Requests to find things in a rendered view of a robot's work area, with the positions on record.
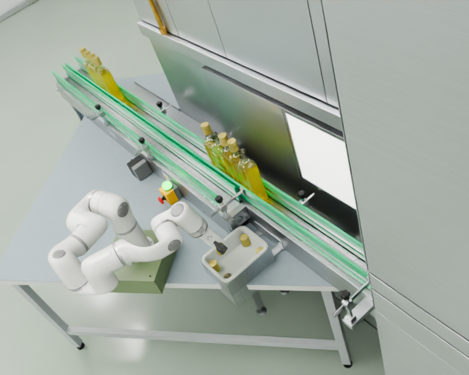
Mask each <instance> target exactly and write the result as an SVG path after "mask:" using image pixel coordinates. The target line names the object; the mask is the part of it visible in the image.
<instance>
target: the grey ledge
mask: <svg viewBox="0 0 469 375"><path fill-rule="evenodd" d="M134 83H135V84H133V85H132V86H131V87H129V88H128V89H127V90H128V91H129V92H131V93H133V94H134V95H136V96H137V97H139V98H141V99H142V100H143V101H145V102H146V103H148V104H150V105H151V106H153V107H154V108H156V109H158V110H159V109H160V108H159V107H158V106H157V105H156V103H157V101H161V102H162V107H164V108H166V107H167V106H169V105H170V104H171V105H172V107H170V108H169V109H167V110H166V112H167V113H166V115H167V116H168V117H169V118H171V119H173V120H174V121H175V122H177V123H178V124H180V125H182V126H183V127H184V128H186V129H188V130H189V131H191V132H192V133H194V134H195V135H197V136H199V137H200V138H201V139H203V140H204V139H205V138H206V136H205V135H204V134H203V131H202V128H201V124H200V123H199V122H197V121H195V120H194V119H193V118H190V117H189V116H187V115H186V114H184V113H183V112H181V111H180V109H179V108H178V107H176V106H174V105H173V104H172V103H170V102H168V101H166V100H165V99H164V98H162V97H160V96H158V95H157V94H155V93H154V92H152V91H151V90H149V89H147V88H145V87H144V86H142V85H141V84H139V83H137V82H136V81H134Z"/></svg>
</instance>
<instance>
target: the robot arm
mask: <svg viewBox="0 0 469 375"><path fill-rule="evenodd" d="M104 217H105V218H104ZM106 218H107V219H109V220H110V221H111V227H112V230H113V231H114V232H115V234H116V235H117V237H118V239H119V240H118V241H116V242H114V243H113V244H111V245H109V246H107V247H106V248H104V249H101V250H100V251H97V252H96V253H94V254H92V255H90V256H88V257H87V258H86V259H84V260H83V262H80V261H79V259H78V257H80V256H83V255H84V254H85V253H86V252H87V251H88V250H89V249H90V248H91V247H92V246H93V245H94V244H95V243H96V242H97V241H98V240H99V239H100V238H101V236H102V235H103V234H104V233H105V231H106V230H107V228H108V222H107V220H106ZM177 226H179V227H180V228H181V229H183V230H184V231H185V232H186V233H188V234H189V235H190V236H191V237H193V238H200V239H201V240H202V241H203V242H204V243H206V244H207V245H209V246H210V247H212V248H213V249H217V250H218V251H219V253H221V254H224V253H225V252H226V250H227V249H228V248H227V247H226V246H225V245H224V244H223V243H222V242H223V238H221V237H220V236H219V235H218V234H217V233H216V232H214V231H213V230H212V229H211V228H210V227H208V223H207V222H206V220H205V219H203V218H202V217H201V216H200V215H199V214H198V213H197V212H196V211H195V210H194V209H193V208H192V207H191V206H190V205H189V204H187V203H186V202H177V203H175V204H174V205H173V206H172V207H171V208H170V209H168V210H166V211H164V212H162V213H160V214H158V215H156V216H155V217H154V218H153V219H152V220H151V227H152V229H153V231H154V233H155V235H156V237H157V239H158V241H159V242H158V243H156V244H154V242H153V240H152V239H151V238H150V237H146V235H145V234H144V232H143V231H142V229H141V227H140V225H139V224H138V222H137V220H136V219H135V217H134V216H133V213H132V211H131V209H130V204H129V202H128V201H127V199H125V198H124V197H123V196H120V195H118V194H115V193H110V192H107V191H105V190H98V189H97V190H92V191H91V192H89V193H88V194H87V195H86V196H85V197H84V198H83V199H82V200H81V201H80V202H78V203H77V204H76V205H75V206H74V207H73V208H72V210H71V211H70V212H69V214H68V216H67V219H66V227H67V229H68V230H69V231H70V232H72V233H71V234H70V235H69V236H68V237H67V238H66V239H64V240H63V241H62V242H60V243H58V244H56V245H55V247H53V248H52V249H51V250H50V251H49V253H48V262H49V264H50V266H51V268H52V269H53V270H54V271H55V273H56V274H57V275H58V277H59V278H60V279H61V281H62V282H63V283H64V284H65V285H66V286H67V288H68V290H69V291H70V292H72V293H74V294H77V295H103V294H106V293H109V292H111V291H112V290H114V289H115V288H116V286H117V285H118V278H117V276H116V275H115V273H114V272H115V271H117V270H119V269H120V268H122V267H124V266H126V265H128V266H131V265H132V263H133V262H136V263H137V262H151V261H156V260H161V259H162V258H164V257H167V256H168V255H169V254H171V253H173V252H175V251H176V250H177V249H178V248H179V247H180V246H181V245H182V241H183V239H182V235H181V233H180V231H179V229H178V228H177Z"/></svg>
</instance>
